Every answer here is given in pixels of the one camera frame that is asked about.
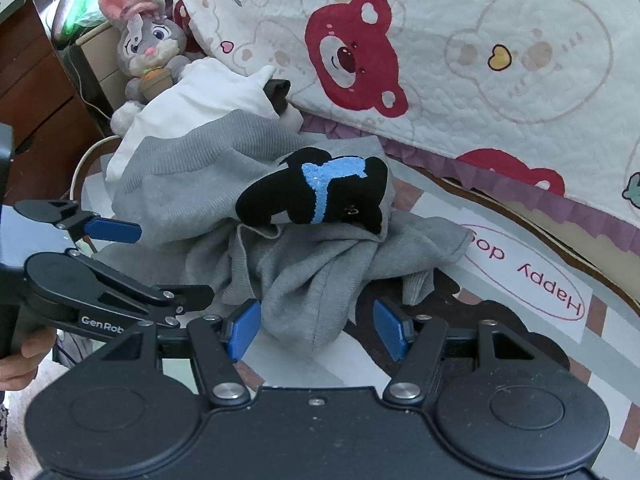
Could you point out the person's left hand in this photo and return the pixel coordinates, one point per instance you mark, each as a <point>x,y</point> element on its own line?
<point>22,360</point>

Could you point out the beige bed base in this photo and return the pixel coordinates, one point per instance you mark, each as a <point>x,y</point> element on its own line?
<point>565,240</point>

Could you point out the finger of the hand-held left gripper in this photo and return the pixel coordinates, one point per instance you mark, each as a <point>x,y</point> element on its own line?
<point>190,296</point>
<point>115,231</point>

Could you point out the green plastic bags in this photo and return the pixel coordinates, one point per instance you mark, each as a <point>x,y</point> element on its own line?
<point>85,5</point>

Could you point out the cream folded cloth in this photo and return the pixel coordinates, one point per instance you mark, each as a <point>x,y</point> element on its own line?
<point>292,120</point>

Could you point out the grey knit sweater black print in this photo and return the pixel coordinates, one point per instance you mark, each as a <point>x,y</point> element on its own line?
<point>300,270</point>

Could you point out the white folded cloth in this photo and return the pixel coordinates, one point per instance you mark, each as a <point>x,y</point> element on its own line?
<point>190,100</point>

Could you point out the bear printed quilt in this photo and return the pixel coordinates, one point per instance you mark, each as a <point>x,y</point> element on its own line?
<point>450,60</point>

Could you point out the brown wooden cabinet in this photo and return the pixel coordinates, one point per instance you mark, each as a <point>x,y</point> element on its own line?
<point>30,85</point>

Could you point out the pale fuzzy cloth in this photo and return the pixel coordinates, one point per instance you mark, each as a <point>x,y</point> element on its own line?
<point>20,425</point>

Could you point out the grey rabbit plush toy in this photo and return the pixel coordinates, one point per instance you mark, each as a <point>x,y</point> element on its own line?
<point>150,35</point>

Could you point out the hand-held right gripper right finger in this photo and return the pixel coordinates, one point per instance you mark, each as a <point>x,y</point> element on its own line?
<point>387,330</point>

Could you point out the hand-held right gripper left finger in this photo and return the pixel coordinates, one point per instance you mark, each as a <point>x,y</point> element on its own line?
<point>244,332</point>

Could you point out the beige drawer box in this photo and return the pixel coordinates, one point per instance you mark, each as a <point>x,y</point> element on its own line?
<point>100,55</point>

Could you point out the checked floor mat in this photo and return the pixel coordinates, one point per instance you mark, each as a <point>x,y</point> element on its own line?
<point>520,270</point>

